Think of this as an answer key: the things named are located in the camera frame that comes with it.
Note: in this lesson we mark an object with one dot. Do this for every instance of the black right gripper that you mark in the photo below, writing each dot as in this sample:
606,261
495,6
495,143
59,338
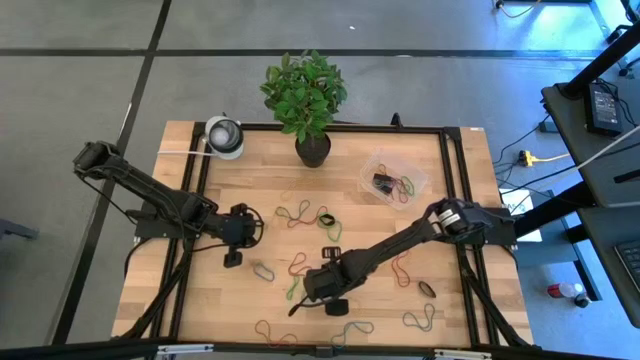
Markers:
325,282

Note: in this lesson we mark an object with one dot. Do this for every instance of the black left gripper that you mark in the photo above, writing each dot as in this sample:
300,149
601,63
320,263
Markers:
235,227

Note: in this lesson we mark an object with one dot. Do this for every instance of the green rubber band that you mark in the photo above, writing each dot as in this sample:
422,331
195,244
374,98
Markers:
291,291
340,231
408,186

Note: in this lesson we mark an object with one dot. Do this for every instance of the olive rubber band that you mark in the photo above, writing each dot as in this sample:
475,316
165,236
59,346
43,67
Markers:
283,208

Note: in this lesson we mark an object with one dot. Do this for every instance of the teal rubber band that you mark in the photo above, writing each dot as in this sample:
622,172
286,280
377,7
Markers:
360,323

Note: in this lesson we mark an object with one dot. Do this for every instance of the thick black rubber band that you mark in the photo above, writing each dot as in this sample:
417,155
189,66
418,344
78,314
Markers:
321,220

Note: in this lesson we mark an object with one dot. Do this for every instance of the long red rubber band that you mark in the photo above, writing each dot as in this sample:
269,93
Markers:
395,272

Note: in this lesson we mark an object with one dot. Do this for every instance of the grey blue rubber band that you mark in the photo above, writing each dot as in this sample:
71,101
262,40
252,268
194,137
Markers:
431,312

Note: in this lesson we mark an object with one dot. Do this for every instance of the grey purple rubber band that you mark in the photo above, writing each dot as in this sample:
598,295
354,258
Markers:
382,169

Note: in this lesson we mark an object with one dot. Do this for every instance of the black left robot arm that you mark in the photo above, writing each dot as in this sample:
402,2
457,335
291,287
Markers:
145,187

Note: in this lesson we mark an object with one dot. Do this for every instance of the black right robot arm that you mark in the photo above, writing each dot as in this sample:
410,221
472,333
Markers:
400,237

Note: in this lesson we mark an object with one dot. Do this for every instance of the clear plastic bin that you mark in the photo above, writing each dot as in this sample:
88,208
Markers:
420,172

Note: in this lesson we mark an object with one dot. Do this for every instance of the white round lamp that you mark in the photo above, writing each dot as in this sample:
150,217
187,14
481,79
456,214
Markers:
225,137

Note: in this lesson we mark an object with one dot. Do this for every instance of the green plant in black pot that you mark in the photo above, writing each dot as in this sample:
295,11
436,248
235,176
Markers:
304,95

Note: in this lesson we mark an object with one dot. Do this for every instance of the white paper sheet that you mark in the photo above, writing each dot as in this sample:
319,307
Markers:
517,197

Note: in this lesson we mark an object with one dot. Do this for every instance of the grey chair base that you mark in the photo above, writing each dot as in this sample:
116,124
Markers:
15,229

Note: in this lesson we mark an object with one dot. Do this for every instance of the red white can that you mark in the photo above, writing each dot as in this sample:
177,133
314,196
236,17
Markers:
555,290

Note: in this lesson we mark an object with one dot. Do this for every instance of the black desk leg beam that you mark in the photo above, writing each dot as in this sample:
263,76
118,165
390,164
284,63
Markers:
555,210

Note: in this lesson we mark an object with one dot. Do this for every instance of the small black cap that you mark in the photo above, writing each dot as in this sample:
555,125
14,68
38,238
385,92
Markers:
581,300

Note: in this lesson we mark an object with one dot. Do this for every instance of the black desk foot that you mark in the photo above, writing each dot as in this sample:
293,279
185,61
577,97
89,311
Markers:
589,280

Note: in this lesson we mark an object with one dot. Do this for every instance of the grey floor box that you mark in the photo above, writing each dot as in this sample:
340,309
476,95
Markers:
548,126

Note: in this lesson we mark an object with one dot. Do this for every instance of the black desk with keyboard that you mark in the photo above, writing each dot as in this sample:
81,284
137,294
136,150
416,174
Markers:
605,240

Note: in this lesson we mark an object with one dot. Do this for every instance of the black side desk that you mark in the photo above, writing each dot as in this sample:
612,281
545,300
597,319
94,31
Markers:
575,145

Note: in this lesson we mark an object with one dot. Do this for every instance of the black keyboard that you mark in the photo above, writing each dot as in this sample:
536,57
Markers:
631,262

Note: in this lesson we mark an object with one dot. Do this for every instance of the black power supply brick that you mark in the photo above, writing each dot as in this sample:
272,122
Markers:
603,110

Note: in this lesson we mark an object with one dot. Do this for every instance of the black diagonal beam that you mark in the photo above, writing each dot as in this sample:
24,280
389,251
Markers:
600,62

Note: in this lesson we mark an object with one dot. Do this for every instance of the black table-level camera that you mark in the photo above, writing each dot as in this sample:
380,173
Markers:
324,352

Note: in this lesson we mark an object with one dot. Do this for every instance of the black front frame beam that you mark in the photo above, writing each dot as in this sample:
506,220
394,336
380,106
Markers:
250,352

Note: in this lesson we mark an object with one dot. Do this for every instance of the silver frame bracket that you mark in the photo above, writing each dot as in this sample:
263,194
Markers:
185,348
462,355

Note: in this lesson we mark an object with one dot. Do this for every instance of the black frame clamp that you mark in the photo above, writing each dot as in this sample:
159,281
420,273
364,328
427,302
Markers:
396,120

